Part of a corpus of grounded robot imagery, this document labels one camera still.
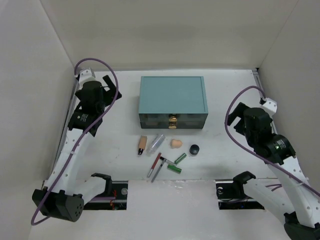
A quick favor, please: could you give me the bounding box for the clear drawer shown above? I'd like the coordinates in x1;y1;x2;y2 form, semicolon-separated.
138;113;208;122
140;121;205;129

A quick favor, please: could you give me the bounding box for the black round compact jar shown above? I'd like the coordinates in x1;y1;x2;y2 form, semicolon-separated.
189;144;200;156

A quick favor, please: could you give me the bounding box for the beige foundation tube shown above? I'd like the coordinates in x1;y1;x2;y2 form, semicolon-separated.
137;135;148;156

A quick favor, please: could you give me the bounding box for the teal drawer box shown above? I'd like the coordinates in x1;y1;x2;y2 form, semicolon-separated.
138;76;209;122

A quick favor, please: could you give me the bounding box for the green lip balm tube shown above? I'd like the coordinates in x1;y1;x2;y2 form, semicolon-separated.
174;153;187;165

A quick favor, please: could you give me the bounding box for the clear plastic bottle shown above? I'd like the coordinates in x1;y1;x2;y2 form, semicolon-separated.
146;134;166;155

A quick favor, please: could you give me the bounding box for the beige makeup sponge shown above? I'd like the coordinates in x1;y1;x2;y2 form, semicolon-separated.
170;139;183;149

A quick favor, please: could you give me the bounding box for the red lip pencil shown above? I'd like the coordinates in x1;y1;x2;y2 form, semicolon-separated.
147;152;162;178

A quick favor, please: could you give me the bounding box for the green lip balm stick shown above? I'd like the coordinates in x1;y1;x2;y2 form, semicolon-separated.
167;164;182;174

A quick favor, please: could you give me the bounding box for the black silver mascara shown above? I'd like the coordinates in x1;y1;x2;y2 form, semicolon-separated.
160;156;176;166

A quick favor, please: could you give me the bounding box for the grey eyeliner pencil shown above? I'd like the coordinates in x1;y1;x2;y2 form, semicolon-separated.
151;159;166;183

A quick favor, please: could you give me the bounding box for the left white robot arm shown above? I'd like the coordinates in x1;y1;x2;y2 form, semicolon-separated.
32;75;122;222

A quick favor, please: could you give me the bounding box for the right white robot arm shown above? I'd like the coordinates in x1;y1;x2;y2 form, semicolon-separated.
225;102;320;240

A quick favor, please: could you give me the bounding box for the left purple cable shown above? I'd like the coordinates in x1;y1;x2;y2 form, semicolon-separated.
30;58;119;226

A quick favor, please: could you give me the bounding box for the purple cable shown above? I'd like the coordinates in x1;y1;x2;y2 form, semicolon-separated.
30;58;119;226
224;85;320;198

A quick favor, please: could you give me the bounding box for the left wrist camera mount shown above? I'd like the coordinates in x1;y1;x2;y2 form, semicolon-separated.
75;68;96;85

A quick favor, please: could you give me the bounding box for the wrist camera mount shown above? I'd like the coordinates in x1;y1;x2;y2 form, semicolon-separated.
75;68;96;85
259;97;278;117

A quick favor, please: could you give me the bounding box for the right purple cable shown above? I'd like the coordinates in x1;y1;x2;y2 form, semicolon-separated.
224;85;320;198

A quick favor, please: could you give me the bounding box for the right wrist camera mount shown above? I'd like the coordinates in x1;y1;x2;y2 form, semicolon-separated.
259;97;278;117

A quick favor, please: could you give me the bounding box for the right aluminium rail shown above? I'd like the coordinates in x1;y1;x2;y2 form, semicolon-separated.
252;70;278;134

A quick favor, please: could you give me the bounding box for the aluminium rail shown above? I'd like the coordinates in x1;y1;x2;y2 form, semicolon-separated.
40;79;79;190
252;70;278;134

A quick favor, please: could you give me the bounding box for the left aluminium rail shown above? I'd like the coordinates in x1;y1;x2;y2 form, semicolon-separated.
40;79;79;190

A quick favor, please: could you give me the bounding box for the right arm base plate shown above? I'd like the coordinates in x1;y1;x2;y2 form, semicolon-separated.
215;180;265;210

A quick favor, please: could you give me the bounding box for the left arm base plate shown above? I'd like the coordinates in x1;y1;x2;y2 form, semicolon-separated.
84;181;129;211

